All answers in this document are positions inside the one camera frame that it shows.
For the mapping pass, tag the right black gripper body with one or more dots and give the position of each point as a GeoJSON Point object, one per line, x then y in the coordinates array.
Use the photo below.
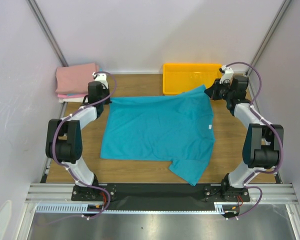
{"type": "Point", "coordinates": [215, 90]}

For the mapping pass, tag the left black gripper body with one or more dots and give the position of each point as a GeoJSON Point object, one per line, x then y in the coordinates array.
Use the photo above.
{"type": "Point", "coordinates": [105, 93]}

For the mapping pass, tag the teal t shirt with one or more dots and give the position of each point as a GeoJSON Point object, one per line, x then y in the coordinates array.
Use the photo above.
{"type": "Point", "coordinates": [176, 128]}

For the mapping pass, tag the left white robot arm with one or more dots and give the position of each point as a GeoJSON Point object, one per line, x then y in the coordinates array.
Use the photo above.
{"type": "Point", "coordinates": [64, 142]}

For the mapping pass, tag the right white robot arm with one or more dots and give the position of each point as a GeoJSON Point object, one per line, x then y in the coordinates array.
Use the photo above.
{"type": "Point", "coordinates": [263, 146]}

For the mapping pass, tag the light blue folded shirt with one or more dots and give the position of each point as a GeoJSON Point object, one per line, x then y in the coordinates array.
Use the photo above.
{"type": "Point", "coordinates": [100, 69]}

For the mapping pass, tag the dusty pink folded shirt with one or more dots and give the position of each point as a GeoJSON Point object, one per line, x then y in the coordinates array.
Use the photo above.
{"type": "Point", "coordinates": [75, 79]}

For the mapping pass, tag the white folded shirt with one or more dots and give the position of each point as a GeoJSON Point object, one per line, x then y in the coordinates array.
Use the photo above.
{"type": "Point", "coordinates": [71, 100]}

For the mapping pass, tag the yellow plastic tray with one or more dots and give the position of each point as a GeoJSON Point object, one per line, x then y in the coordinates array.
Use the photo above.
{"type": "Point", "coordinates": [178, 78]}

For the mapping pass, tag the bright pink folded shirt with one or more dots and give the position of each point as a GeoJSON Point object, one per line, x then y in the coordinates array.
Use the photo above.
{"type": "Point", "coordinates": [68, 96]}

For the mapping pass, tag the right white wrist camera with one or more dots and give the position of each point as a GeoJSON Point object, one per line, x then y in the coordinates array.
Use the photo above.
{"type": "Point", "coordinates": [227, 74]}

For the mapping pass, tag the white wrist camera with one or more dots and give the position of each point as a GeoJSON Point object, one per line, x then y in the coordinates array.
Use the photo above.
{"type": "Point", "coordinates": [227, 74]}
{"type": "Point", "coordinates": [102, 78]}

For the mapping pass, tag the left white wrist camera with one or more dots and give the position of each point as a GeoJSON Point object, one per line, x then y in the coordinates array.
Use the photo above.
{"type": "Point", "coordinates": [102, 78]}

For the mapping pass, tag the right aluminium corner post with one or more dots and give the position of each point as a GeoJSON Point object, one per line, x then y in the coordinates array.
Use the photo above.
{"type": "Point", "coordinates": [284, 7]}

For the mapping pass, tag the aluminium corner post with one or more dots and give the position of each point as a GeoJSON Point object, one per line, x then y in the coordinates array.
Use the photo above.
{"type": "Point", "coordinates": [42, 22]}
{"type": "Point", "coordinates": [284, 7]}

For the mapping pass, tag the left aluminium corner post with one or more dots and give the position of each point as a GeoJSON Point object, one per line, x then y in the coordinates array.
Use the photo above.
{"type": "Point", "coordinates": [42, 22]}

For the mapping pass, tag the aluminium frame rail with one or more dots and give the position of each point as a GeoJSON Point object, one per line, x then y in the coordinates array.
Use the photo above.
{"type": "Point", "coordinates": [61, 192]}

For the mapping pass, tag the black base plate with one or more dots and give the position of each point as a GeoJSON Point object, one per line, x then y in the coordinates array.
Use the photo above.
{"type": "Point", "coordinates": [171, 196]}

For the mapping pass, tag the white slotted cable duct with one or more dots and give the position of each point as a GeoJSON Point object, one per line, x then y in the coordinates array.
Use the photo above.
{"type": "Point", "coordinates": [84, 208]}

